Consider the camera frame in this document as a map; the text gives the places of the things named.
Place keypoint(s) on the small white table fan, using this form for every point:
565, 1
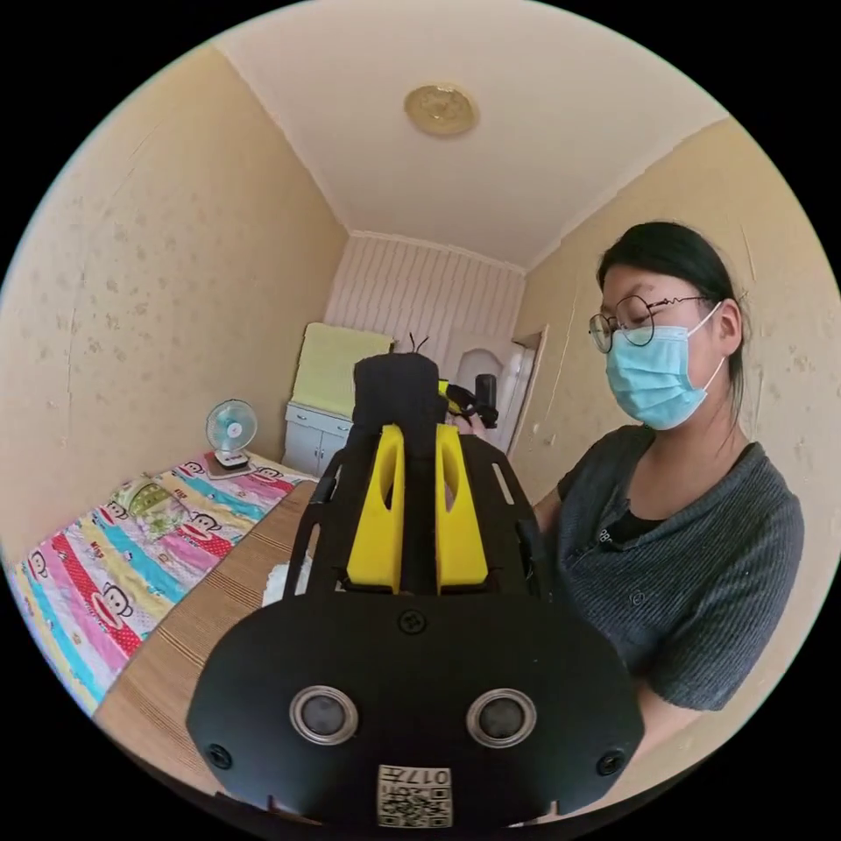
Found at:
230, 430

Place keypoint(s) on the round golden ceiling lamp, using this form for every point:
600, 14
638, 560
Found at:
441, 110

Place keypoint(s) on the person's left forearm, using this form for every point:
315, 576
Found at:
665, 717

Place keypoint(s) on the white door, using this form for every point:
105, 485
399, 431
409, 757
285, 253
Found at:
483, 361

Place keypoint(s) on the white cloth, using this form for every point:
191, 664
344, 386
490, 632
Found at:
274, 585

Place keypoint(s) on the person's right hand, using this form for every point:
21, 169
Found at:
478, 435

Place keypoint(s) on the green floral pillow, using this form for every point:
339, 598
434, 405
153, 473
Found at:
148, 502

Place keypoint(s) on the bed with mat and quilt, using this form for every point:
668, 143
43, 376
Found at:
197, 631

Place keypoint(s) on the person's body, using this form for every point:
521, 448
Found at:
690, 558

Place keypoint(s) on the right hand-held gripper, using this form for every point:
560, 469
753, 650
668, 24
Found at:
470, 404

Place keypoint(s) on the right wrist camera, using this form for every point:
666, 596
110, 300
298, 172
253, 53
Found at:
486, 389

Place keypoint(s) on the white cupboard with yellow cloth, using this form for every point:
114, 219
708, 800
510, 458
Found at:
315, 440

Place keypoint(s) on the person's right forearm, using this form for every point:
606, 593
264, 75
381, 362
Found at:
545, 512

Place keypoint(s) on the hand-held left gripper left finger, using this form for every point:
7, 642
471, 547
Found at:
376, 525

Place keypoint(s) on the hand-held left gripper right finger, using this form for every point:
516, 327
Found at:
463, 532

